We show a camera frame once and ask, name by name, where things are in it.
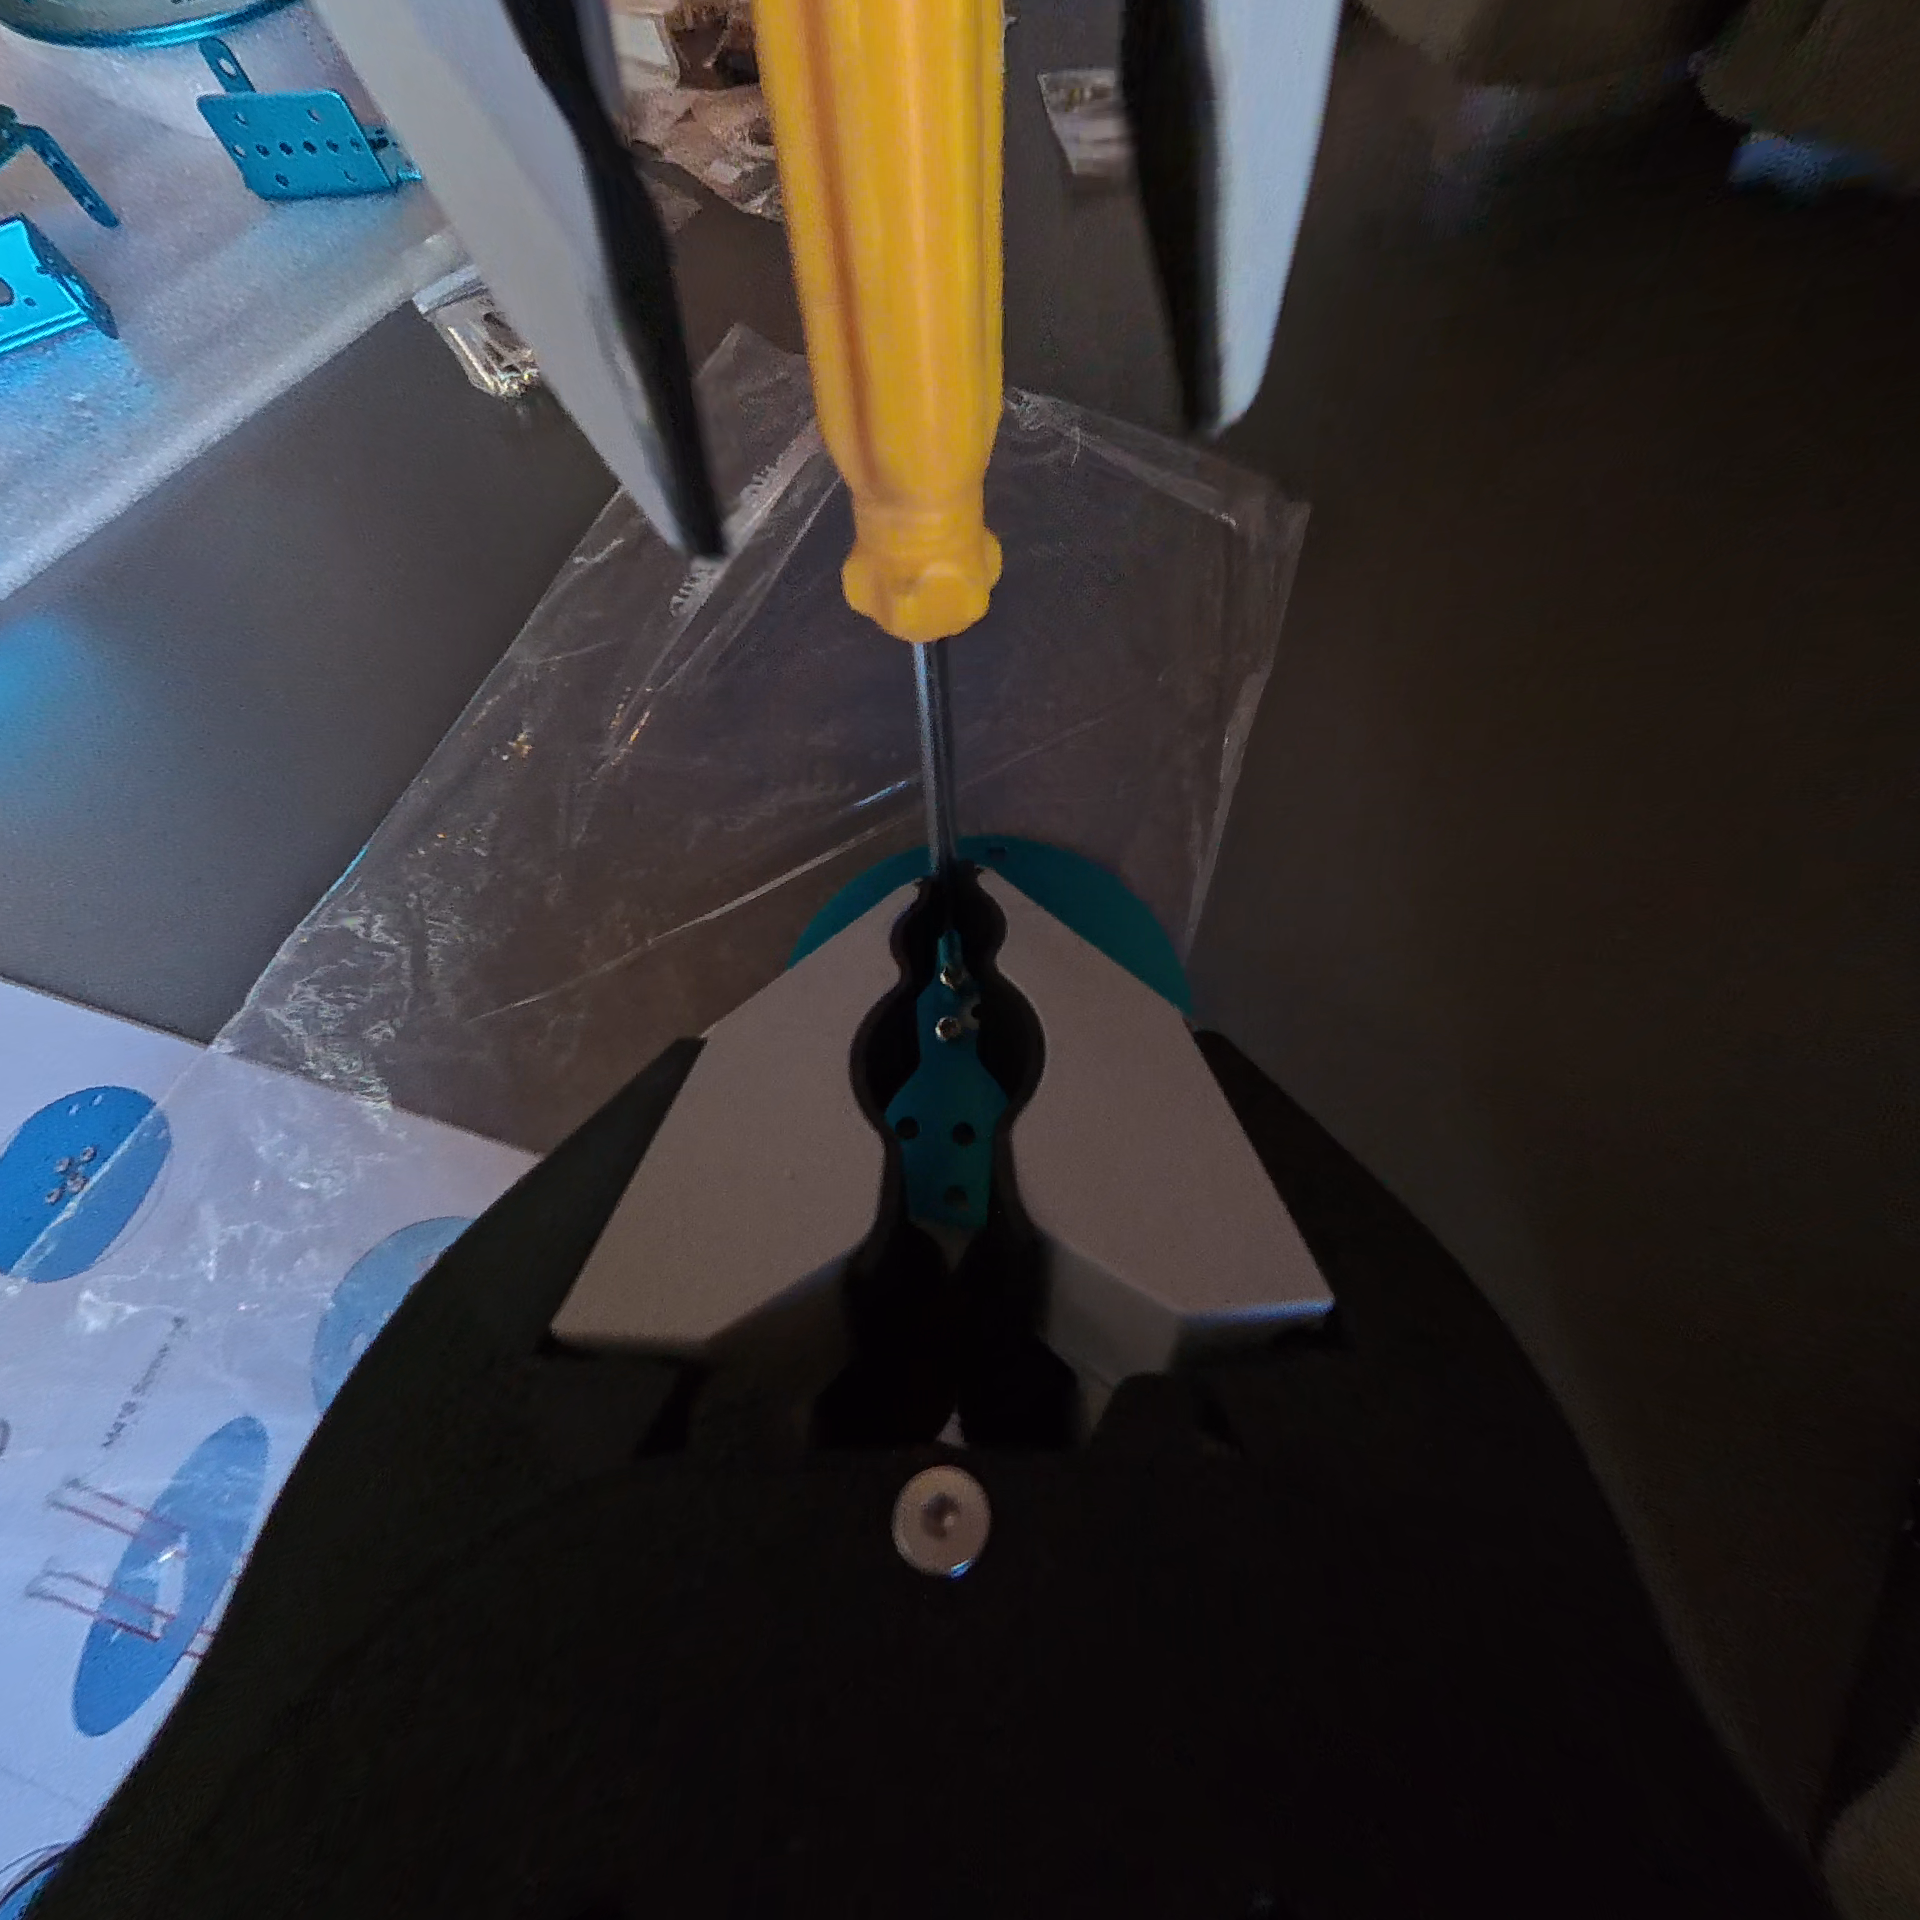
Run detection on blue angled bracket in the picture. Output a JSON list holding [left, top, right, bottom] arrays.
[[0, 103, 120, 229]]

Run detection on yellow-handled screwdriver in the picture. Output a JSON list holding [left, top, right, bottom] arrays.
[[747, 0, 1004, 1037]]

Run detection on white foam sheet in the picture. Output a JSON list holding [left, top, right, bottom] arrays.
[[0, 0, 483, 603]]

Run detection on pile of small screw bags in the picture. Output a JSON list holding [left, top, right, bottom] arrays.
[[414, 0, 843, 403]]

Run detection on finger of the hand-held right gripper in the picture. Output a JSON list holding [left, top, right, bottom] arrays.
[[307, 0, 732, 561], [1122, 0, 1346, 443]]

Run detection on blue round metal disc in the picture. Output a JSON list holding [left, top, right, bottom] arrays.
[[786, 833, 1195, 1240]]

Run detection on white assembly instruction sheet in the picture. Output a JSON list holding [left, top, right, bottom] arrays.
[[0, 973, 544, 1920]]

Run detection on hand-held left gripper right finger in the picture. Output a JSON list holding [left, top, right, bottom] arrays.
[[959, 875, 1337, 1442]]

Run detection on wide blue perforated bracket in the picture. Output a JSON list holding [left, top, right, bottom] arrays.
[[197, 35, 427, 206]]

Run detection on single clear hardware bag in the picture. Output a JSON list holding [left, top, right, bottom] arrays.
[[1037, 63, 1143, 185]]

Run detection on clear plastic bag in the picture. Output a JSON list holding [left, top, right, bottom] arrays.
[[215, 318, 1314, 1158]]

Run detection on blue metal ring plate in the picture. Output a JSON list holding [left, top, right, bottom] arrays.
[[20, 0, 294, 43]]

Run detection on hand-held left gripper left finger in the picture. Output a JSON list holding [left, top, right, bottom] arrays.
[[550, 884, 960, 1442]]

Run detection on small blue U bracket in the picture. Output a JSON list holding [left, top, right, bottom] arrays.
[[0, 214, 120, 359]]

